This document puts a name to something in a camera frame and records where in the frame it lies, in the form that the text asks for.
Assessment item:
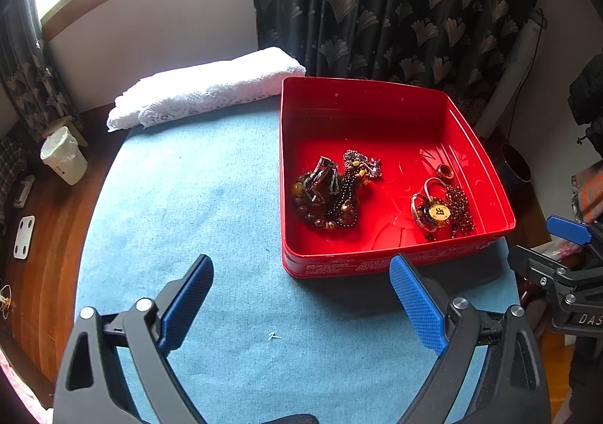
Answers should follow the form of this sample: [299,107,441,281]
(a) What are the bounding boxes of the tangled wire on floor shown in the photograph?
[0,285,15,326]

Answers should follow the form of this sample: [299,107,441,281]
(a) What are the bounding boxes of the dark patterned side curtain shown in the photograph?
[0,5,86,144]

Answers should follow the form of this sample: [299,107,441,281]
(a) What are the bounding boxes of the brown bead bracelet gold charm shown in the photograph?
[292,179,359,231]

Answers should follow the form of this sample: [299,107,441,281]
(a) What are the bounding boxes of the orange and black box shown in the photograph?
[571,165,603,222]

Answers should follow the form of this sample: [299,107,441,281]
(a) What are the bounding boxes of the small white floor device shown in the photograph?
[13,175,36,209]

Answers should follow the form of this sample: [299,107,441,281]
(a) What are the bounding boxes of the black link bracelet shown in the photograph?
[301,156,341,205]

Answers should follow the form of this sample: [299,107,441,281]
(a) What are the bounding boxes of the white trash bin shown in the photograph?
[40,126,89,186]

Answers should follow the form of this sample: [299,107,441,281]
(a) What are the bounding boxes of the white floor scale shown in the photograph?
[12,215,36,261]

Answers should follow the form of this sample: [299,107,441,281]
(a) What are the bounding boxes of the dark leaf-patterned curtain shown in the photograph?
[249,0,547,99]

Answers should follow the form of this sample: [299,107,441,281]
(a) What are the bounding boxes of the gold pendant keyring with beads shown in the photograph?
[426,185,474,242]

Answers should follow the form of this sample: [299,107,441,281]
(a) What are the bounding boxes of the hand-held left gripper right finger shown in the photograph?
[389,253,552,424]

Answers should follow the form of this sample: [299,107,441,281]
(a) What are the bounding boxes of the black bead necklace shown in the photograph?
[327,160,373,229]

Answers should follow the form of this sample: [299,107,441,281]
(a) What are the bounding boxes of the white rolled post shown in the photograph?
[473,12,547,137]

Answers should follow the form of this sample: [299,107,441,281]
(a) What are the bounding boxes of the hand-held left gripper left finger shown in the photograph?
[53,254,215,424]

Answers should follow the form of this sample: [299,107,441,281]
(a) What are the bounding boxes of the silver chain necklace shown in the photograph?
[343,150,383,180]

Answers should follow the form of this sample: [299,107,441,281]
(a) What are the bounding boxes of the dark object on stand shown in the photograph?
[568,54,603,152]

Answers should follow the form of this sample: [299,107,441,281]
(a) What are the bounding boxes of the white lace cloth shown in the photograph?
[107,47,307,133]

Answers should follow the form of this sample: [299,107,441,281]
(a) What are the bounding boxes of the dark blue bin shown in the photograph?
[499,144,532,184]

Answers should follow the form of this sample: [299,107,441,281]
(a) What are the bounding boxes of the red tin box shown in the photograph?
[281,77,516,280]

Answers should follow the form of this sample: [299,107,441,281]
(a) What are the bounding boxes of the blue tablecloth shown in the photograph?
[74,94,521,424]

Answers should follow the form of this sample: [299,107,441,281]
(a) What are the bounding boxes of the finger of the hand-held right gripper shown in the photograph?
[546,214,603,246]
[507,245,594,297]

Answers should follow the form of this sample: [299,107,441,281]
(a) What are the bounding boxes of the pink cloth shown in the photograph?
[0,349,48,410]

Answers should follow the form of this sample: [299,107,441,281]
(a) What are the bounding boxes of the yellow pendant keychain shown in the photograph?
[424,178,454,226]

